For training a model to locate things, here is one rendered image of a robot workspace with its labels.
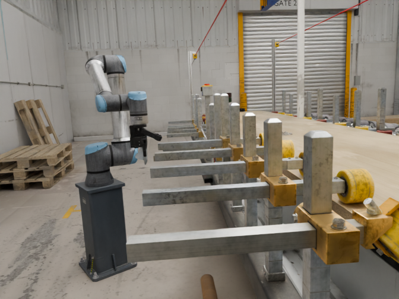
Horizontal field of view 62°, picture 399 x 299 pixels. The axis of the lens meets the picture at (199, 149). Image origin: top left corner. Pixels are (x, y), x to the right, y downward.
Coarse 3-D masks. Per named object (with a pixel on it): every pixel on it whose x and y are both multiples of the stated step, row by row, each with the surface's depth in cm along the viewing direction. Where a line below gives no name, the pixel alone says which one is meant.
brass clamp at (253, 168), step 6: (240, 156) 107; (258, 156) 104; (246, 162) 98; (252, 162) 96; (258, 162) 96; (246, 168) 99; (252, 168) 96; (258, 168) 97; (246, 174) 99; (252, 174) 97; (258, 174) 97
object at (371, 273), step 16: (288, 208) 132; (368, 256) 77; (384, 256) 71; (336, 272) 94; (352, 272) 85; (368, 272) 77; (384, 272) 71; (352, 288) 85; (368, 288) 78; (384, 288) 72
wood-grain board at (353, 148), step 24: (240, 120) 309; (264, 120) 298; (288, 120) 288; (312, 120) 278; (336, 144) 159; (360, 144) 156; (384, 144) 153; (336, 168) 112; (384, 168) 109; (384, 192) 85
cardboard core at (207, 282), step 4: (204, 276) 200; (208, 276) 200; (212, 276) 203; (204, 280) 197; (208, 280) 196; (212, 280) 198; (204, 284) 193; (208, 284) 192; (212, 284) 192; (204, 288) 189; (208, 288) 187; (212, 288) 188; (204, 292) 186; (208, 292) 184; (212, 292) 184; (204, 296) 183; (208, 296) 181; (212, 296) 180; (216, 296) 183
